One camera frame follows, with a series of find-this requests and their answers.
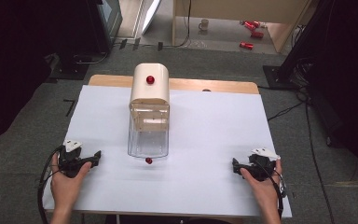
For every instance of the person's right hand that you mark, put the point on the person's right hand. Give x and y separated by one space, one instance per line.
262 191

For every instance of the wooden table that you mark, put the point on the wooden table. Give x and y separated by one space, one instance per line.
223 86

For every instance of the black metal stand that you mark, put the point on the black metal stand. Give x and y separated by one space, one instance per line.
295 49

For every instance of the person's left hand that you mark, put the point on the person's left hand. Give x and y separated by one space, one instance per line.
64 186

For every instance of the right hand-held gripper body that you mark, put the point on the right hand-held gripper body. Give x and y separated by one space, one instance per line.
262 163

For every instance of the wooden desk frame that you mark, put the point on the wooden desk frame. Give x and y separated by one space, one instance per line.
230 7

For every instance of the clear plastic door, red knob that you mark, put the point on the clear plastic door, red knob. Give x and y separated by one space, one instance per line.
148 143

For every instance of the black stand base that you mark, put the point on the black stand base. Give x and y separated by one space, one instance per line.
70 67

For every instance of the white table sheet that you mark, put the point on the white table sheet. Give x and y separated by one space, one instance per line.
214 140

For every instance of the cream box with red knob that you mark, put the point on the cream box with red knob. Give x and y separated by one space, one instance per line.
150 90

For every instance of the red can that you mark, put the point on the red can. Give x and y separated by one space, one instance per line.
251 25
257 34
246 45

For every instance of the beige mug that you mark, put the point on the beige mug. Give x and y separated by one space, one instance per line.
203 25

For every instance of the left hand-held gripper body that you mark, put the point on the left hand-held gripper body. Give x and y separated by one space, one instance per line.
70 157

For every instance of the white board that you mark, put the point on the white board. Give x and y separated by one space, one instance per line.
150 15

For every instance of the dark monitor cabinet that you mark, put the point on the dark monitor cabinet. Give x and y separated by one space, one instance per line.
105 21

